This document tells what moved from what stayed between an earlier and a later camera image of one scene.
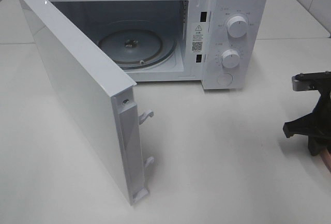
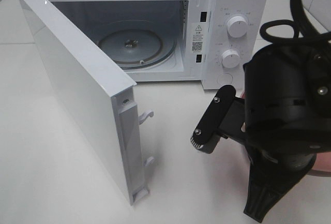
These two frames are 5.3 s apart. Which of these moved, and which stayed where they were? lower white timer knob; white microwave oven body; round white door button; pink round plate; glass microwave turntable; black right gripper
Moved: pink round plate; black right gripper
Stayed: white microwave oven body; glass microwave turntable; round white door button; lower white timer knob
